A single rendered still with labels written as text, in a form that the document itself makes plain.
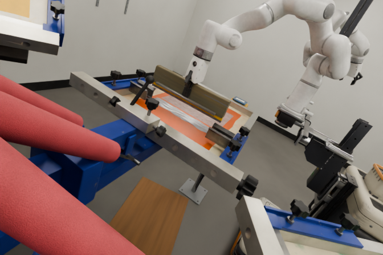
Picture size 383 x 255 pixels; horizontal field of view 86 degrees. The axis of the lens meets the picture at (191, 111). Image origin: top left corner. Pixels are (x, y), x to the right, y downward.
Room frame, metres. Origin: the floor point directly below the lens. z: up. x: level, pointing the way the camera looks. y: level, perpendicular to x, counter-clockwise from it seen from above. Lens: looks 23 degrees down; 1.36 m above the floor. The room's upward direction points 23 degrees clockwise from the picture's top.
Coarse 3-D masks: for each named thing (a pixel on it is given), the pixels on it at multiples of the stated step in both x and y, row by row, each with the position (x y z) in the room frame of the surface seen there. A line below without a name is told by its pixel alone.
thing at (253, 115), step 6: (150, 84) 1.02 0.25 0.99; (114, 90) 0.78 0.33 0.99; (120, 90) 0.81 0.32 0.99; (126, 90) 0.85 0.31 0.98; (210, 90) 1.37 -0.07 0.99; (234, 102) 1.33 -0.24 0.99; (240, 108) 1.30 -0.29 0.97; (246, 108) 1.30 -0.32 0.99; (246, 114) 1.28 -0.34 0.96; (252, 114) 1.24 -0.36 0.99; (258, 114) 1.29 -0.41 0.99; (252, 120) 1.12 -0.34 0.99; (246, 126) 1.00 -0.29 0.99; (240, 132) 0.89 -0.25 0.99
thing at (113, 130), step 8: (120, 120) 0.50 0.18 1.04; (96, 128) 0.43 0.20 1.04; (104, 128) 0.44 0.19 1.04; (112, 128) 0.45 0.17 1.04; (120, 128) 0.47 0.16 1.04; (128, 128) 0.48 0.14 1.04; (136, 128) 0.50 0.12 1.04; (104, 136) 0.41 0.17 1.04; (112, 136) 0.42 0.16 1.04; (120, 136) 0.44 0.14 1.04; (128, 136) 0.47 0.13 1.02; (136, 136) 0.51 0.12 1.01; (120, 144) 0.45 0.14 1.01
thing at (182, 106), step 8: (152, 96) 0.96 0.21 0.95; (160, 96) 1.00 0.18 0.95; (168, 96) 1.04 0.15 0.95; (144, 104) 0.84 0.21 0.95; (176, 104) 0.98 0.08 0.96; (184, 104) 1.03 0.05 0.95; (152, 112) 0.79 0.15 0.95; (160, 112) 0.82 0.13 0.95; (168, 112) 0.86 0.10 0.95; (184, 112) 0.93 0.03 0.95; (168, 120) 0.78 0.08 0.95
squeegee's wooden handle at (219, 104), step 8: (160, 72) 0.86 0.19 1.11; (168, 72) 0.85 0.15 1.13; (160, 80) 0.86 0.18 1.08; (168, 80) 0.85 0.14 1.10; (176, 80) 0.84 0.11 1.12; (184, 80) 0.82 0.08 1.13; (176, 88) 0.83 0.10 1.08; (192, 88) 0.81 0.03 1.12; (200, 88) 0.80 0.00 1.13; (192, 96) 0.81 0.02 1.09; (200, 96) 0.80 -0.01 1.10; (208, 96) 0.79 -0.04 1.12; (216, 96) 0.78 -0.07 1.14; (208, 104) 0.78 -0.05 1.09; (216, 104) 0.77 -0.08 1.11; (224, 104) 0.76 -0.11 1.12; (216, 112) 0.77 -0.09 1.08; (224, 112) 0.76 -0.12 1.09
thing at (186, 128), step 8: (192, 112) 0.97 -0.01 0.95; (200, 112) 1.01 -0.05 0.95; (232, 112) 1.22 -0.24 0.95; (176, 120) 0.81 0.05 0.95; (200, 120) 0.91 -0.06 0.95; (208, 120) 0.95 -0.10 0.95; (224, 120) 1.04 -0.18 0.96; (232, 120) 1.09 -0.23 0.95; (176, 128) 0.75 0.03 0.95; (184, 128) 0.77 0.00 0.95; (192, 128) 0.80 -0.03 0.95; (192, 136) 0.74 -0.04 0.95; (200, 136) 0.76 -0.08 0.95; (200, 144) 0.70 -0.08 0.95; (208, 144) 0.73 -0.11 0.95
